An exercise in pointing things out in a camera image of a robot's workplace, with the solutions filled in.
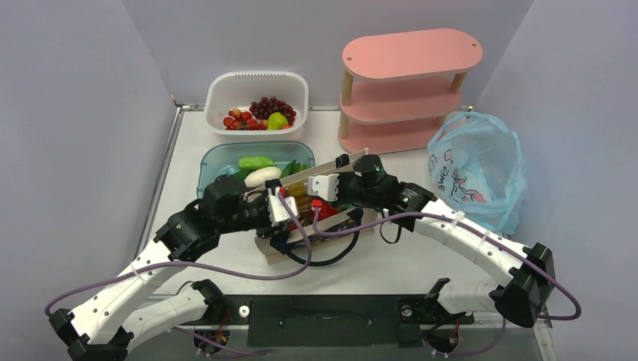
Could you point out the green bumpy cucumber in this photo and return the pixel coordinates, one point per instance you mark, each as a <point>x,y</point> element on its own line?
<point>254,163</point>

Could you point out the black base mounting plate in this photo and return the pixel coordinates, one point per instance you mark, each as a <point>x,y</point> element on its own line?
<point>333,320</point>

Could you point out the green leafy vegetable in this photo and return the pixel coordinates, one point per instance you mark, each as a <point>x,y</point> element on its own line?
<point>299,167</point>

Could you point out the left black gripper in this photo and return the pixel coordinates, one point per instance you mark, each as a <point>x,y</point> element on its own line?
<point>268,229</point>

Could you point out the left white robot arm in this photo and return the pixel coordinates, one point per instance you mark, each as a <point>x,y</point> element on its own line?
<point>115,320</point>

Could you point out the red snack packet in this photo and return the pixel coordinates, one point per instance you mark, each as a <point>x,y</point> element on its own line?
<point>324,209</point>

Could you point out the blue plastic grocery bag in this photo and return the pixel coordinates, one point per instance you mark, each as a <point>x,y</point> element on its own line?
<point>477,165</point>

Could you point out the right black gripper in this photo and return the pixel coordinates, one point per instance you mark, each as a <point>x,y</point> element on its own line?
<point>342,177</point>

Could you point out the dark green cucumber from bag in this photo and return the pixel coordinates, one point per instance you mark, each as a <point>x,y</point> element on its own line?
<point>242,174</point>

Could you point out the white plastic basket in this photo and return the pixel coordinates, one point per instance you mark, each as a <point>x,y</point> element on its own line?
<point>242,89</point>

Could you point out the blue transparent tray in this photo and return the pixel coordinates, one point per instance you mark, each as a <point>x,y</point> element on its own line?
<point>223,159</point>

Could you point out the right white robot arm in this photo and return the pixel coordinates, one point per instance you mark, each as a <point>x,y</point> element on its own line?
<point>518,283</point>

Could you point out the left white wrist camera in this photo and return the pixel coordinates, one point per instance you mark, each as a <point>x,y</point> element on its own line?
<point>281,208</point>

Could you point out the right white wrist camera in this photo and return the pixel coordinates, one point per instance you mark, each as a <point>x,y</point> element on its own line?
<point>325,187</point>

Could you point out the yellow snack packet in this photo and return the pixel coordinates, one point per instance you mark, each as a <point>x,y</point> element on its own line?
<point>302,198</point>

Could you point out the red grape bunch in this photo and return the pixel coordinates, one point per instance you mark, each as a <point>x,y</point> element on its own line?
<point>265,107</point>

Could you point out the pink three-tier shelf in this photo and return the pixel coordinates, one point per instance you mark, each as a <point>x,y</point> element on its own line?
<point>398,88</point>

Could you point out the red cherries pile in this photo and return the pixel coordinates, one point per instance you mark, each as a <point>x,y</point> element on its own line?
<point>239,120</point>

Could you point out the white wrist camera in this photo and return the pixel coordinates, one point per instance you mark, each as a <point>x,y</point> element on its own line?
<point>325,187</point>
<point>281,208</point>

